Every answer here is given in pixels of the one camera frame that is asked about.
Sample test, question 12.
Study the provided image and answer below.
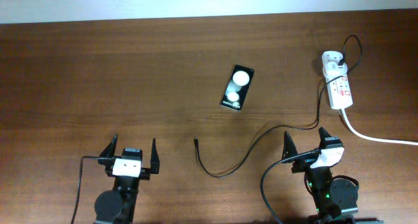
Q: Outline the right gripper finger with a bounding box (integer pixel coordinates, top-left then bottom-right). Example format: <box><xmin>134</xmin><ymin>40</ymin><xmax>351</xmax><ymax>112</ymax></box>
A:
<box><xmin>281</xmin><ymin>131</ymin><xmax>298</xmax><ymax>163</ymax></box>
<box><xmin>319</xmin><ymin>127</ymin><xmax>333</xmax><ymax>149</ymax></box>

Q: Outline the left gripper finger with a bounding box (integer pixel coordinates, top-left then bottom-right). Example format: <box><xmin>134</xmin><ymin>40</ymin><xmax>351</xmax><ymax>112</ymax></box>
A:
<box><xmin>150</xmin><ymin>138</ymin><xmax>160</xmax><ymax>174</ymax></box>
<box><xmin>98</xmin><ymin>134</ymin><xmax>118</xmax><ymax>165</ymax></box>

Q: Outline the black charging cable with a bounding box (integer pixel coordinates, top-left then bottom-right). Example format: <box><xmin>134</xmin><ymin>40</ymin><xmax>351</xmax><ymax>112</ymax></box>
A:
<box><xmin>193</xmin><ymin>34</ymin><xmax>363</xmax><ymax>179</ymax></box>

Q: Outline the black smartphone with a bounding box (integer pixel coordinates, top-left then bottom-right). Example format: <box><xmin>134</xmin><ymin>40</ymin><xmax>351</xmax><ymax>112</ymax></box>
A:
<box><xmin>219</xmin><ymin>65</ymin><xmax>255</xmax><ymax>112</ymax></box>

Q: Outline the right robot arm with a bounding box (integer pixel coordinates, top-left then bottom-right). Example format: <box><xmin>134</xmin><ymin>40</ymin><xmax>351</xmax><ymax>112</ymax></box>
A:
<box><xmin>282</xmin><ymin>128</ymin><xmax>359</xmax><ymax>223</ymax></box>

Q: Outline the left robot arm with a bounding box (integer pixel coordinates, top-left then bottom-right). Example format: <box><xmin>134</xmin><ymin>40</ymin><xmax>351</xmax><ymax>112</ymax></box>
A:
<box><xmin>94</xmin><ymin>135</ymin><xmax>160</xmax><ymax>224</ymax></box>

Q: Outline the white usb charger adapter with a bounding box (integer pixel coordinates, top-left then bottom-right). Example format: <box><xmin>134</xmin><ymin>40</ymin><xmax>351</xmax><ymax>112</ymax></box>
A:
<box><xmin>321</xmin><ymin>51</ymin><xmax>347</xmax><ymax>78</ymax></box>

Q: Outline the white power strip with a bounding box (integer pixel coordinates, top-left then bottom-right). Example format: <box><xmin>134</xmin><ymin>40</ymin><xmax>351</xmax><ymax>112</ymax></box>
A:
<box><xmin>321</xmin><ymin>50</ymin><xmax>354</xmax><ymax>110</ymax></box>

